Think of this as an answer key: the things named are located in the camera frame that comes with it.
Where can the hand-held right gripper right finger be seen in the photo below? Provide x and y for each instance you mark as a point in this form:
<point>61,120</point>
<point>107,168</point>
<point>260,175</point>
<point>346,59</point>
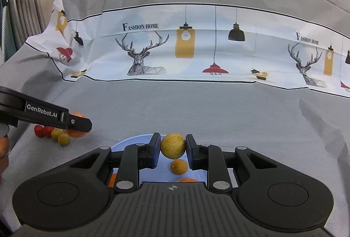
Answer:
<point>190,155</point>

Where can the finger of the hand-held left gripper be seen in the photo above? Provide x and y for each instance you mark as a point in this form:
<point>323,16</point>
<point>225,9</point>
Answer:
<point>79,123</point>

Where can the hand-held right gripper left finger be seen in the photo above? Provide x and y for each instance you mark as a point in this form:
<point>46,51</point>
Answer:
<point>155,153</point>

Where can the orange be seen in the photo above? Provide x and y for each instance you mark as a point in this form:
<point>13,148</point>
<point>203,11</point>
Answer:
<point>188,180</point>
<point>78,135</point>
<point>113,179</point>

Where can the light blue plate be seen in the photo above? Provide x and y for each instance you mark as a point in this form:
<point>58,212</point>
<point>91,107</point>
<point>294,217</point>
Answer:
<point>164,168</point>

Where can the round tan fruit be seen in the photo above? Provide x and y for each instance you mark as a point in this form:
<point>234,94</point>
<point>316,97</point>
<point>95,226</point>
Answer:
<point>172,146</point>

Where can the person's left hand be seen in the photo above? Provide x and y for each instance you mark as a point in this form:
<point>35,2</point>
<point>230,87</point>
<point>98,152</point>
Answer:
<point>3,149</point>

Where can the small tan fruit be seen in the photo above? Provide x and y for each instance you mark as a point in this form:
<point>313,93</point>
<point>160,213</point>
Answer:
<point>179,166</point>

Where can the small red fruit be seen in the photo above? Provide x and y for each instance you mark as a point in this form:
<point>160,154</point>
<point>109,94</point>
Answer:
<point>38,131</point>
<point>47,131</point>

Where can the small yellow-green fruit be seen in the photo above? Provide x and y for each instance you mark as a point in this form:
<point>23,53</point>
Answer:
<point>63,139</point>
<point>57,135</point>

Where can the grey cloth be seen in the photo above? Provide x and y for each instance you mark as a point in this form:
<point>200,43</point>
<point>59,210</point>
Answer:
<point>175,108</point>

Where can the white printed cloth with deer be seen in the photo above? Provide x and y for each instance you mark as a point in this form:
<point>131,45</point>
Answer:
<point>207,50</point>

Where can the grey radiator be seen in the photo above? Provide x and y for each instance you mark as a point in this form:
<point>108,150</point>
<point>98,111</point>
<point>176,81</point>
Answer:
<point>27,1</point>

